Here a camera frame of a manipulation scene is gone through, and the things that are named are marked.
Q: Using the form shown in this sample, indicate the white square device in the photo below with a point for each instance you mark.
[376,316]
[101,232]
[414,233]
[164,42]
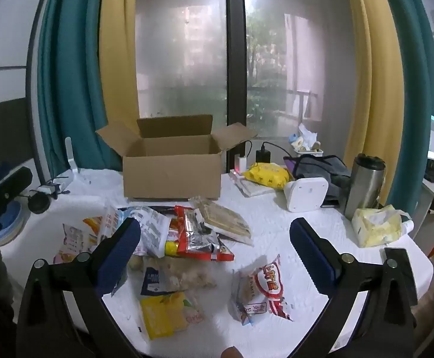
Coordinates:
[306,194]

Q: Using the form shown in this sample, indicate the yellow cartoon snack packet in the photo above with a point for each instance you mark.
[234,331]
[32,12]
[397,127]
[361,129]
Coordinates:
[164,317]

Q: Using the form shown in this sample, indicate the person's right hand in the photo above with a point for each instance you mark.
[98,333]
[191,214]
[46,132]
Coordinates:
[231,352]

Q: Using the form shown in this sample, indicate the dark window frame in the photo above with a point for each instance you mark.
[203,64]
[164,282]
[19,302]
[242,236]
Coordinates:
[236,44]

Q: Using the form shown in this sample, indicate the black power adapter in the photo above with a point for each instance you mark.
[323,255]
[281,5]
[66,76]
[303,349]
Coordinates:
[263,156]

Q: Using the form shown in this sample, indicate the white power strip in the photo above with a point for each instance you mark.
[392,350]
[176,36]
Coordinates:
[250,191]

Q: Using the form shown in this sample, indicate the yellow wipes packet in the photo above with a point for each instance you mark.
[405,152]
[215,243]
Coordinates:
[267,175]

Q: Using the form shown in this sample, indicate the red silver snack packet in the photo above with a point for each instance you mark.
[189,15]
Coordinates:
[198,238]

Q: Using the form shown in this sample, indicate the grey bag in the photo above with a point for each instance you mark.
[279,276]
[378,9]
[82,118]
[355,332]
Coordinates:
[321,166]

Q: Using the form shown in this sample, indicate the yellow curtain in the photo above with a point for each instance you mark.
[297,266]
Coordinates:
[373,100]
[120,63]

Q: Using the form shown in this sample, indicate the white charger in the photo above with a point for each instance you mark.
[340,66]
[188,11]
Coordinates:
[241,164]

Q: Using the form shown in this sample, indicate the white basket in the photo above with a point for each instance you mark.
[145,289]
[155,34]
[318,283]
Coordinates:
[310,152]

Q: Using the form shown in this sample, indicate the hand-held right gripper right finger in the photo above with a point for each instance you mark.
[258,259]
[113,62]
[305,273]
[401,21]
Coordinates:
[312,257]

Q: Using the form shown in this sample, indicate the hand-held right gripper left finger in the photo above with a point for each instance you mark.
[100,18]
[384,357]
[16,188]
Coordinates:
[121,253]

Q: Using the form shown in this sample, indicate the small black white camera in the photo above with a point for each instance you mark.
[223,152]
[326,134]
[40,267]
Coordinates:
[39,203]

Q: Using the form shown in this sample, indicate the purple cloth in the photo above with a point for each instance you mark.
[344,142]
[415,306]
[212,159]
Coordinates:
[288,163]

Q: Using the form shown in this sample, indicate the white antenna stand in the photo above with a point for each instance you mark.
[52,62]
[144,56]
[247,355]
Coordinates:
[70,153]

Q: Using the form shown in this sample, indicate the clear toast packet blue label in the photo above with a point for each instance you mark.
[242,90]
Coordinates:
[179,276]

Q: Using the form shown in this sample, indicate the white blue snack packet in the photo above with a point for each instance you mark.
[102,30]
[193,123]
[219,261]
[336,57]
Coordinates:
[151,227]

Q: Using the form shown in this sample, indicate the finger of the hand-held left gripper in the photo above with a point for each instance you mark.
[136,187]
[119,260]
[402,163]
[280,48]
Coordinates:
[13,183]

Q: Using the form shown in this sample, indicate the blue white round dish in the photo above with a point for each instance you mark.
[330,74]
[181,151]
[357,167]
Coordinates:
[11,216]

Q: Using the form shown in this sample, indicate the cardboard box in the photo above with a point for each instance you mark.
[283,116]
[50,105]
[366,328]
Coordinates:
[172,175]

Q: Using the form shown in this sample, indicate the teal curtain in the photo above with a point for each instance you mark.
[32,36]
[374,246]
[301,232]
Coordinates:
[67,82]
[414,82]

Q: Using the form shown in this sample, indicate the beige wafer packet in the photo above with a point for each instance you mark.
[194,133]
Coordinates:
[224,220]

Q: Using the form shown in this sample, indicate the steel thermos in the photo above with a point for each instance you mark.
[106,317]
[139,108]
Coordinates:
[362,186]

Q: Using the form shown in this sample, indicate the white noodle snack packet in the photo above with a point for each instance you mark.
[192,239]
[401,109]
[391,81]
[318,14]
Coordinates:
[77,238]

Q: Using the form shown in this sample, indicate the yellow tissue pack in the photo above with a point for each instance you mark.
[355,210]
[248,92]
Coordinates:
[377,227]

